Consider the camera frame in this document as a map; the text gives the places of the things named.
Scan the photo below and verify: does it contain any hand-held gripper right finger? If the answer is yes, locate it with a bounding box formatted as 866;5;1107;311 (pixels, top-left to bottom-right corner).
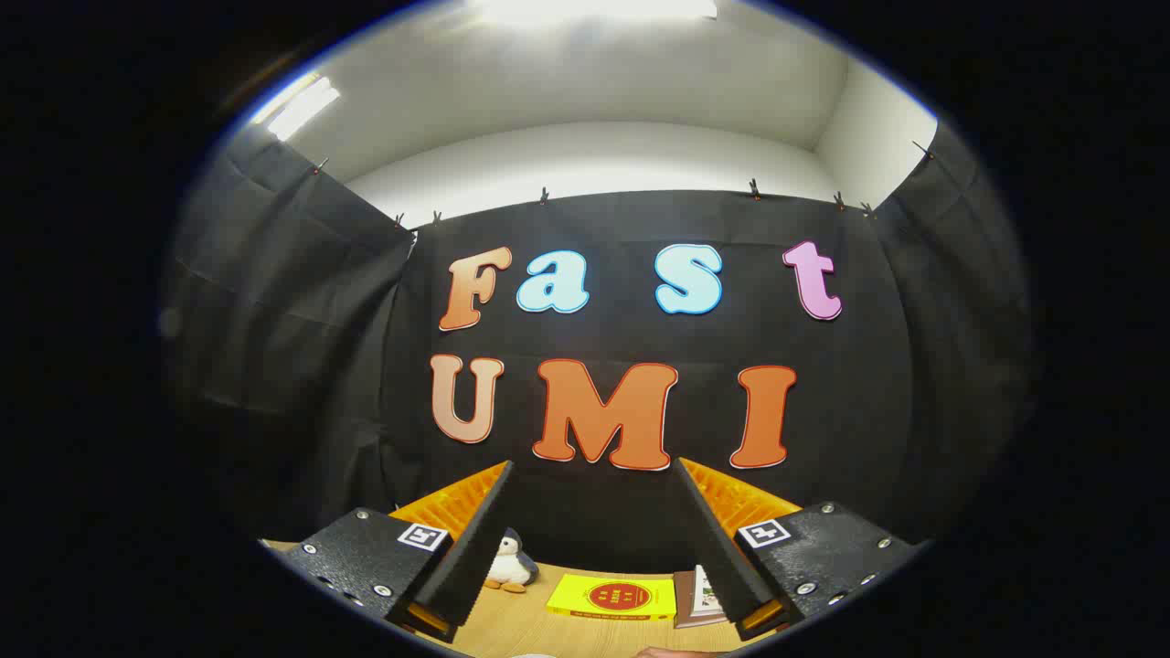
675;457;924;641

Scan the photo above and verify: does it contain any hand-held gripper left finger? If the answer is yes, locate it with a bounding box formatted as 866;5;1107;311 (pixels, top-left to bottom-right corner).
261;460;516;645

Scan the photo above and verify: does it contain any plush penguin toy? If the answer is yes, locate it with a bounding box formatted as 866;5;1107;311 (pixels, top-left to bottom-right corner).
484;528;540;593

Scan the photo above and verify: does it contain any white book green print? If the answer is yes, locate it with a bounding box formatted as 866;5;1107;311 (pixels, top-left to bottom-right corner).
692;565;729;619

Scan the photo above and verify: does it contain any yellow book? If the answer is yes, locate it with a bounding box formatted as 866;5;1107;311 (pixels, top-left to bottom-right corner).
547;573;677;622

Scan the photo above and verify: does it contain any black backdrop cloth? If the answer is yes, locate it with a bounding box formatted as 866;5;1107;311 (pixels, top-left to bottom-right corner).
160;119;1034;577

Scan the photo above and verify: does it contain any row of small cloth clips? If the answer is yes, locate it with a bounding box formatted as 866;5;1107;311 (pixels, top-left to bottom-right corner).
311;140;935;225

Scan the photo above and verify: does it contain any ceiling light panel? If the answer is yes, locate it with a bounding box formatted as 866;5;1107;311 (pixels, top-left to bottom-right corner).
251;73;341;143

